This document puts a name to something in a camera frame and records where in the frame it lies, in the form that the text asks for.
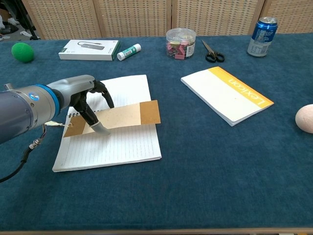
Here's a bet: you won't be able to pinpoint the white and orange book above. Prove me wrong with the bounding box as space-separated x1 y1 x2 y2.
180 66 275 127

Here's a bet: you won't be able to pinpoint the white spiral notebook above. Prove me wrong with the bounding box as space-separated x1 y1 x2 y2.
51 74 163 173

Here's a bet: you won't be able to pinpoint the black tripod stand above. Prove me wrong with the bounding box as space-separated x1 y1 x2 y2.
13 0 41 41

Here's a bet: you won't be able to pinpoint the white green glue stick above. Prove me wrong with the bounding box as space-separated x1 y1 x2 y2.
116 43 142 62

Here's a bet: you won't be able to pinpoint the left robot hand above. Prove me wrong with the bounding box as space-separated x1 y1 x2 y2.
46 74 115 137

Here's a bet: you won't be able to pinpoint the blue soda can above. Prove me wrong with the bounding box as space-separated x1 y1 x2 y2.
246 16 279 58

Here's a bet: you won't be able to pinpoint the pale pink ball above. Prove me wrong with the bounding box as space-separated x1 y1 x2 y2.
294 103 313 134

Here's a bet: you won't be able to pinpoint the wooden rattan folding screen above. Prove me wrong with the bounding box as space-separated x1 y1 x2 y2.
21 0 313 40

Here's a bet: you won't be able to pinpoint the blue table carpet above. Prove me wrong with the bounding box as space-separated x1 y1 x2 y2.
0 32 313 232

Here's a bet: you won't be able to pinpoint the green foam ball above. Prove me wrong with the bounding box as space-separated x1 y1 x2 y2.
11 42 35 64

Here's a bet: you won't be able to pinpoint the white USB hub box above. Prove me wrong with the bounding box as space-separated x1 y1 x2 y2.
58 39 122 62

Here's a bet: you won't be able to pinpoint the brown beige tasselled bookmark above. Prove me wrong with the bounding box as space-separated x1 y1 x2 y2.
45 99 162 139

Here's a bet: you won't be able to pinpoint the black-handled scissors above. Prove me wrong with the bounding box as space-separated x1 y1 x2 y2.
201 39 225 64

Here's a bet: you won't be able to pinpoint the clear jar of binder clips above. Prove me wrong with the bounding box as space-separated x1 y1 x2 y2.
165 27 197 60

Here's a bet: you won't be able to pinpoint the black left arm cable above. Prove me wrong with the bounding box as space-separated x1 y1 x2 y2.
0 123 48 183

